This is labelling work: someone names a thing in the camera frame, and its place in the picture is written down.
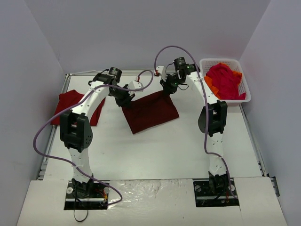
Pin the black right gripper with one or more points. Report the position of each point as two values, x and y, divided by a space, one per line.
168 86

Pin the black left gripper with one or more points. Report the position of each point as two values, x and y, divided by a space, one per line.
124 100

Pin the dark maroon t shirt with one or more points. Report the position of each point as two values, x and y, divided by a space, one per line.
150 111

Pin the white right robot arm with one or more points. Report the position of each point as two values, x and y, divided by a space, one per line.
212 118

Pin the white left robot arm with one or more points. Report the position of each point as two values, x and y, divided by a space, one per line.
75 124

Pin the crimson pink t shirt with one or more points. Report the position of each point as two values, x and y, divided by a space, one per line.
224 80

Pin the folded red t shirt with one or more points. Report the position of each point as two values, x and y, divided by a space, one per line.
71 98

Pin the white plastic laundry basket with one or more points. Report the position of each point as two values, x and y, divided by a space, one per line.
226 80

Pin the orange t shirt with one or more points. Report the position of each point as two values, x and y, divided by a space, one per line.
210 87

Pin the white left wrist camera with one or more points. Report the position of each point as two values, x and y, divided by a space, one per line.
135 86

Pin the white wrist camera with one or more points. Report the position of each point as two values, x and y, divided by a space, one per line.
160 72
135 86

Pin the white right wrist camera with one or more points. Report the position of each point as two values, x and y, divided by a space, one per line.
160 72

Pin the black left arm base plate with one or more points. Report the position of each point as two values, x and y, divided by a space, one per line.
95 198

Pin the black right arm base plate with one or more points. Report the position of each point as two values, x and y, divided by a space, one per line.
205 197

